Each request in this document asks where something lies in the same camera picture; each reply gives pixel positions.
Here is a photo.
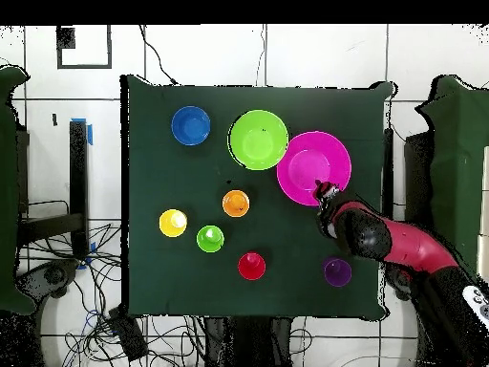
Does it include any black wheeled base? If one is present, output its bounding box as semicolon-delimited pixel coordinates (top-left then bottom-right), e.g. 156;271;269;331
385;263;415;301
16;258;81;303

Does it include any blue cable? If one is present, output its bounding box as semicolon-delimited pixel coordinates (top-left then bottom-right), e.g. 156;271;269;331
82;309;116;337

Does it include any white board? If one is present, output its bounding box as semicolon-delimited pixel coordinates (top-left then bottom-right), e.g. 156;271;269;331
476;144;489;284

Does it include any green cup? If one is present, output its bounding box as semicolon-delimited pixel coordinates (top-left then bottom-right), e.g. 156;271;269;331
195;225;225;254

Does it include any red cup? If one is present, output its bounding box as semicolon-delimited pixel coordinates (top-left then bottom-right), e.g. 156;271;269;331
237;251;267;281

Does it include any black post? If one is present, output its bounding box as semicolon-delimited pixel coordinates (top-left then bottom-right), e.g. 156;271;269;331
69;119;90;257

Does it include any dark green tablecloth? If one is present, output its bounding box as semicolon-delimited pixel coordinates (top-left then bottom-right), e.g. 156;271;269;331
120;74;394;320

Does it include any black square frame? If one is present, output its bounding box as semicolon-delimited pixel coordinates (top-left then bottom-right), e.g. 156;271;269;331
55;24;113;71

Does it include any thin black cable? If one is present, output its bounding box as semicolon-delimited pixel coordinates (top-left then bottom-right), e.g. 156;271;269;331
138;24;181;86

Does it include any blue bowl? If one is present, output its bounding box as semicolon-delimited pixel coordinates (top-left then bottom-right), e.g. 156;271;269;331
170;105;212;147

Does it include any black power strip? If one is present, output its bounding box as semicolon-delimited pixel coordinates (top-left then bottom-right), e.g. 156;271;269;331
107;307;149;362

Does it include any yellow cup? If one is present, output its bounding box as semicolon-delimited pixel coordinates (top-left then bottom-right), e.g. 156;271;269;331
158;208;189;239

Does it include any orange cup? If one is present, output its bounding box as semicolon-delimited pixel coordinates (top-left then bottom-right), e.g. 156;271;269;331
222;189;251;219

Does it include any purple cup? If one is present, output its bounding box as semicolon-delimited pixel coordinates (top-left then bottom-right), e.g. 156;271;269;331
321;256;353;289

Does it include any blue tape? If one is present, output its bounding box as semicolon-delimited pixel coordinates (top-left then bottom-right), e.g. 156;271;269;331
70;117;94;146

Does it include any large green bowl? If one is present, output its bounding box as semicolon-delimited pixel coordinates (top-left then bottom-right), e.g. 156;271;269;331
227;109;290;172

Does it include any green-clothed side table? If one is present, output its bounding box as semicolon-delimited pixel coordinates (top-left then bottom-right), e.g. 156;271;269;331
0;64;37;316
415;74;489;284

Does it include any large pink bowl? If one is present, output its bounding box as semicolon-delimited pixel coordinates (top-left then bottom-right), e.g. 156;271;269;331
276;130;352;208

